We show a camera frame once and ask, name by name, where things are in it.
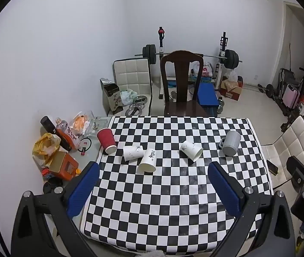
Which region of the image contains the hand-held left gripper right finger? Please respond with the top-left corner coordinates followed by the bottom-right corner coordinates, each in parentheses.
top-left (208, 161), bottom-right (297, 257)

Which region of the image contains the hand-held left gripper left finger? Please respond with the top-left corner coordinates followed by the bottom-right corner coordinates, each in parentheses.
top-left (10, 161), bottom-right (100, 257)

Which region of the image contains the red paper cup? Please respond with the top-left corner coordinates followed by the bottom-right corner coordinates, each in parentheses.
top-left (97, 128), bottom-right (117, 155)

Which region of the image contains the white paper cup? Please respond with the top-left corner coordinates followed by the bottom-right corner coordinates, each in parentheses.
top-left (180, 140), bottom-right (204, 163)
top-left (123, 145), bottom-right (145, 162)
top-left (138, 149), bottom-right (157, 173)

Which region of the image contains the black phone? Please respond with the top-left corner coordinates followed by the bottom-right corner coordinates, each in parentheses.
top-left (266, 160), bottom-right (279, 176)

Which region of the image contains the orange box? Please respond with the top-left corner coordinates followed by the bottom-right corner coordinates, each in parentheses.
top-left (47, 151), bottom-right (79, 182)

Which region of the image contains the white padded chair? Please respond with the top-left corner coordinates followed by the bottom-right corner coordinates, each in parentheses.
top-left (260, 115), bottom-right (304, 190)
top-left (112, 58), bottom-right (154, 116)

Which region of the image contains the grey mug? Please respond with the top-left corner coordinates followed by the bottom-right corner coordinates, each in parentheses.
top-left (219, 130), bottom-right (242, 156)

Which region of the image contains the orange label drink bottle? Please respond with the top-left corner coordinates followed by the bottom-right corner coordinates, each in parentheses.
top-left (55, 128), bottom-right (76, 151)

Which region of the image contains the black white checkered tablecloth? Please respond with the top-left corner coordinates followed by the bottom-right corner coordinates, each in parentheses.
top-left (80, 116), bottom-right (274, 255)

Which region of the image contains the yellow plastic bag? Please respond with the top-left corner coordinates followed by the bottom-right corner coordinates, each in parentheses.
top-left (32, 133), bottom-right (61, 167)

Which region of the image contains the clear orange snack packet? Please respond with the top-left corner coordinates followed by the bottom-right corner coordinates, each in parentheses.
top-left (69, 111), bottom-right (94, 137)

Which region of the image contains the clear plastic bottle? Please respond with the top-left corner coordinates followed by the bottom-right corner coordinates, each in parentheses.
top-left (55, 117), bottom-right (69, 132)

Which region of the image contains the black cylinder bottle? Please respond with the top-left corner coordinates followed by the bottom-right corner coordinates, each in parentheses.
top-left (40, 116), bottom-right (57, 135)

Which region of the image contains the pink suitcase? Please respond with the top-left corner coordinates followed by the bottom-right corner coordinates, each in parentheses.
top-left (282, 84), bottom-right (301, 109)

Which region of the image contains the small floor barbell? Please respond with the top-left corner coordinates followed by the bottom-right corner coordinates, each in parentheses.
top-left (257, 84), bottom-right (276, 98)

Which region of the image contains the black folded cart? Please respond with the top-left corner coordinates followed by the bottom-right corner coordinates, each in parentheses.
top-left (278, 68), bottom-right (297, 97)

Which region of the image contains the brown printed paper bag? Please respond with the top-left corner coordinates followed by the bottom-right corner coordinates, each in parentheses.
top-left (100, 78), bottom-right (124, 114)

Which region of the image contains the blue weight bench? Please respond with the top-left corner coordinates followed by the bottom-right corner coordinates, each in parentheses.
top-left (197, 83), bottom-right (219, 108)

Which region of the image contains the cardboard box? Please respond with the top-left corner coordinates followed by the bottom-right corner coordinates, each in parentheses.
top-left (220, 76), bottom-right (244, 101)

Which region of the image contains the white green plastic bag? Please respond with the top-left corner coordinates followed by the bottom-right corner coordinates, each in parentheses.
top-left (120, 89), bottom-right (137, 106)

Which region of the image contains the white red printed plastic bag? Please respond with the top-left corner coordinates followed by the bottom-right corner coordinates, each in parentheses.
top-left (192, 61), bottom-right (213, 78)

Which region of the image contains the black barbell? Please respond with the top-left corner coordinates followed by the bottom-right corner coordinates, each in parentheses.
top-left (135, 44), bottom-right (243, 69)

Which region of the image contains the white barbell rack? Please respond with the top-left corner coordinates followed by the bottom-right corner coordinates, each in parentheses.
top-left (156, 27), bottom-right (229, 101)

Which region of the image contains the black cable loop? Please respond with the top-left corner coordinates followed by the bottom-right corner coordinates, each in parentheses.
top-left (78, 136), bottom-right (92, 156)

